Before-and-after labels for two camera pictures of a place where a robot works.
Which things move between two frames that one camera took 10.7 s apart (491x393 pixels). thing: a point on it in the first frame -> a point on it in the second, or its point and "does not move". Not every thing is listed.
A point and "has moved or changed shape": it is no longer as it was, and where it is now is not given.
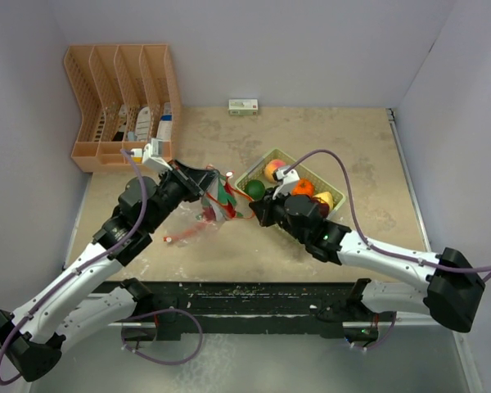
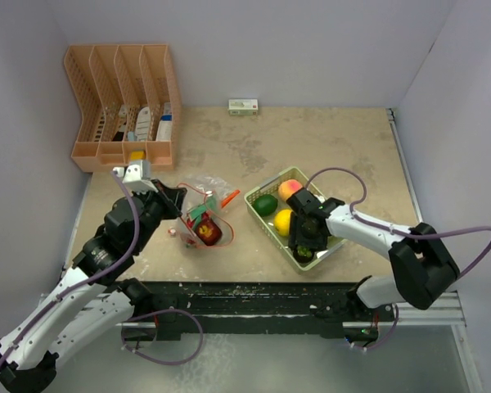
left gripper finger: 202,179 -> 170,210
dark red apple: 324,209 has moved or changed shape
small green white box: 243,106 does not move
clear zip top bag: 221,202 has moved or changed shape
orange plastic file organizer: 128,95 does not move
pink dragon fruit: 225,201 -> 197,216
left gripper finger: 204,178 -> 175,196
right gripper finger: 269,192 -> 295,241
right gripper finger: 263,211 -> 316,244
